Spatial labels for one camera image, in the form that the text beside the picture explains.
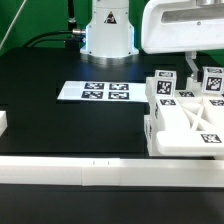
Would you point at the white marker base plate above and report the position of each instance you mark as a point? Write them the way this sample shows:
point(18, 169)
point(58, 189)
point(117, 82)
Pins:
point(103, 91)

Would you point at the white tagged cube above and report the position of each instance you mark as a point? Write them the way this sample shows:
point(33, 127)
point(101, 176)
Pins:
point(165, 82)
point(213, 80)

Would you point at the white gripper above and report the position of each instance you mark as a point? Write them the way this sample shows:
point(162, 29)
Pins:
point(183, 26)

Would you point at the white chair back frame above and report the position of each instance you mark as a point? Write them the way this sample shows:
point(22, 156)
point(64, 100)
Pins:
point(189, 124)

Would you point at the white chair seat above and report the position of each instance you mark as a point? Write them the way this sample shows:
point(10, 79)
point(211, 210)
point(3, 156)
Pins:
point(149, 134)

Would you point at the black vertical pole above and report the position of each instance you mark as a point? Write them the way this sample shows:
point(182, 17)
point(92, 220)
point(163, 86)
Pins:
point(71, 13)

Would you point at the white U-shaped fence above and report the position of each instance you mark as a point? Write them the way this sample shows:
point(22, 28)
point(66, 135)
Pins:
point(111, 172)

